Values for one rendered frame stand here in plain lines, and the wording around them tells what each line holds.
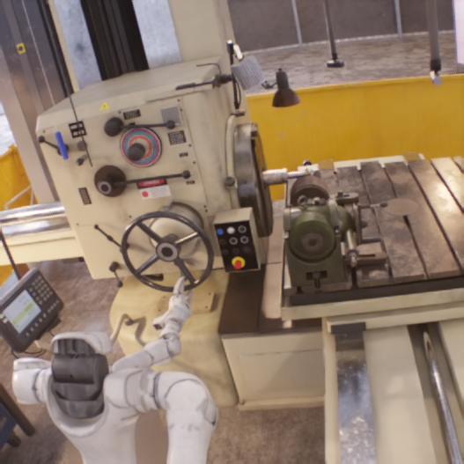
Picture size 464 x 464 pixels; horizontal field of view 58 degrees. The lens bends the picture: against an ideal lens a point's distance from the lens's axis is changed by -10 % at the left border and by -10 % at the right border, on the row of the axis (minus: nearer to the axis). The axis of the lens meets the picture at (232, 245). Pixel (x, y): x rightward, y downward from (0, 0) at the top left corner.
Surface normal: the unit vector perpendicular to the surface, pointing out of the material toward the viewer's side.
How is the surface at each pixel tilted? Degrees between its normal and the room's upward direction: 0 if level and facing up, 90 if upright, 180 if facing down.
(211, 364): 90
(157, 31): 90
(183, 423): 31
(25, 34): 90
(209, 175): 90
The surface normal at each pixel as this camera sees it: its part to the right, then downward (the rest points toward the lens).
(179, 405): -0.25, -0.54
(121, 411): 0.77, 0.00
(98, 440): 0.34, 0.47
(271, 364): -0.11, 0.54
